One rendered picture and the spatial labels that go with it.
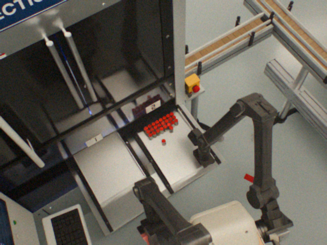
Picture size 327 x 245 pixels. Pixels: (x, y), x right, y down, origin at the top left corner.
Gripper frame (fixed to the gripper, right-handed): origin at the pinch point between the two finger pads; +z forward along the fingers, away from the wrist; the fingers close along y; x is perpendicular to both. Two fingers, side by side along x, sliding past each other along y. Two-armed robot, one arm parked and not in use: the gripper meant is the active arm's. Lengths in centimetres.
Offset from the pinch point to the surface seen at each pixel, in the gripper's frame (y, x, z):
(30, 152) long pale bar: 24, 67, -45
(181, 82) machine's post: 34.8, -9.1, -22.2
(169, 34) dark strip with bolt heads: 32, -4, -62
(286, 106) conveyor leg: 26, -86, 56
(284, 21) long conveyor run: 46, -84, -10
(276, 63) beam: 47, -89, 32
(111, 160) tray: 27.3, 39.0, 0.7
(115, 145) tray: 33.4, 33.2, 0.2
